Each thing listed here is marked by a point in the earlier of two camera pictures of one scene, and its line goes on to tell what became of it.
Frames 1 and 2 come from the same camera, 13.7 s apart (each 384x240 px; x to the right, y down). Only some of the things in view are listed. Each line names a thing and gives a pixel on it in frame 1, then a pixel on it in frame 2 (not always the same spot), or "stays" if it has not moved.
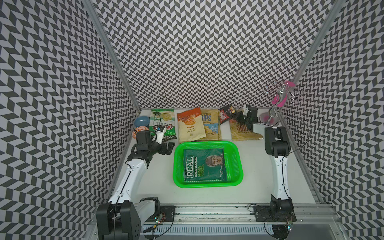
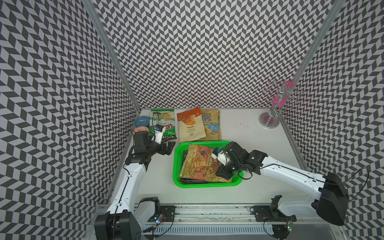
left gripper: (163, 151) stays
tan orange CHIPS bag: (241, 132) to (199, 164)
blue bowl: (141, 121) stays
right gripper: (237, 116) to (226, 175)
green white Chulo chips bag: (164, 117) stays
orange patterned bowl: (138, 129) stays
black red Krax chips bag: (224, 115) to (185, 180)
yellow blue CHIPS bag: (211, 118) stays
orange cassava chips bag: (191, 125) stays
